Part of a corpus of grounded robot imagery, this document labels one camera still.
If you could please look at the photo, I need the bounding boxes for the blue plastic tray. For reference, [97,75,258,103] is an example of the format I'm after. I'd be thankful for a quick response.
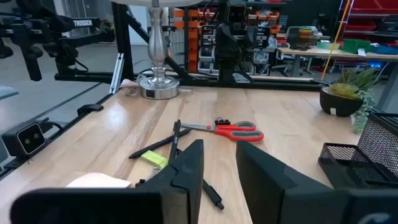
[369,45,398,56]

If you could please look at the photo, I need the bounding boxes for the black table-level camera box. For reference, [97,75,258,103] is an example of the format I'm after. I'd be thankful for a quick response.
[1,119,50,158]

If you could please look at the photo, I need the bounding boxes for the green plastic bin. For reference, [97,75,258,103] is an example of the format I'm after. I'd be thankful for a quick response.
[341,39,371,54]

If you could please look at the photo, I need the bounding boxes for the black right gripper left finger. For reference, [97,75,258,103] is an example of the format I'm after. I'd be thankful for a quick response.
[10,139,205,224]

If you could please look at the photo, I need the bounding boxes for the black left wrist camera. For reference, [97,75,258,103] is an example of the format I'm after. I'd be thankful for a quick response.
[226,2,249,25]

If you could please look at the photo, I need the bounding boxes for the yellow-green sticky note pad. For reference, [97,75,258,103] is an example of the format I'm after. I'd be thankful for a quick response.
[140,150,169,170]

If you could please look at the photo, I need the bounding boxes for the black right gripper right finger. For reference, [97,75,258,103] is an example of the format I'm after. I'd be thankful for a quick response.
[235,140,398,224]

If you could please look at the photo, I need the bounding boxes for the red grey handled scissors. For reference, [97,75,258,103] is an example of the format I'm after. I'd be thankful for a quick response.
[180,121,265,143]

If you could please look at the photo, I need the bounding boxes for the black pen white print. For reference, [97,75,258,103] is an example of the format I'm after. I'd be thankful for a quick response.
[175,148,225,211]
[168,119,182,165]
[128,128,192,160]

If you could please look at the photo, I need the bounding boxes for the shelf with orange white bins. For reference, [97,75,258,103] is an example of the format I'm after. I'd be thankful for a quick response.
[169,7,282,75]

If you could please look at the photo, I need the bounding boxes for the black table edge bracket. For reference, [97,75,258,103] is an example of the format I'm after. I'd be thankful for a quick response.
[76,103,104,116]

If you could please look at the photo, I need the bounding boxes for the background wooden work table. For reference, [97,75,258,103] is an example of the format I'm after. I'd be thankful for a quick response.
[275,45,398,113]

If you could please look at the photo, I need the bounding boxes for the red storage shelving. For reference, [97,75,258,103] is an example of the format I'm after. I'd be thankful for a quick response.
[338,0,398,43]

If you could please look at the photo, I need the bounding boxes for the black mesh desk organizer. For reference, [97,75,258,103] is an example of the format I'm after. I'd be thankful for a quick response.
[317,111,398,190]

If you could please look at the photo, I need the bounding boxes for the potted succulent black pot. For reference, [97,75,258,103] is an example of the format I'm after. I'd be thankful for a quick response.
[319,67,382,135]

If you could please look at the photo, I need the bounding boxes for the stack of coloured trays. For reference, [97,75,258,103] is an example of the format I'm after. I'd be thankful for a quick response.
[285,26,324,50]

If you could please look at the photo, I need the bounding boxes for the lamp cord tag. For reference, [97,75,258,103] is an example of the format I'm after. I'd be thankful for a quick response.
[119,73,147,96]

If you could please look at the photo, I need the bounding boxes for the silver lamp base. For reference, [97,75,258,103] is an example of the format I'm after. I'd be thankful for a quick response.
[110,0,203,100]

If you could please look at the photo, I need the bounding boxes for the silver aluminium extrusion piece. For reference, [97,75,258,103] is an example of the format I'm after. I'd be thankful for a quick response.
[109,52,125,95]

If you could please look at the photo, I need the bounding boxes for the yellow hanging cable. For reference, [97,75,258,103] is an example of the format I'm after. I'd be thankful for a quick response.
[320,0,353,81]

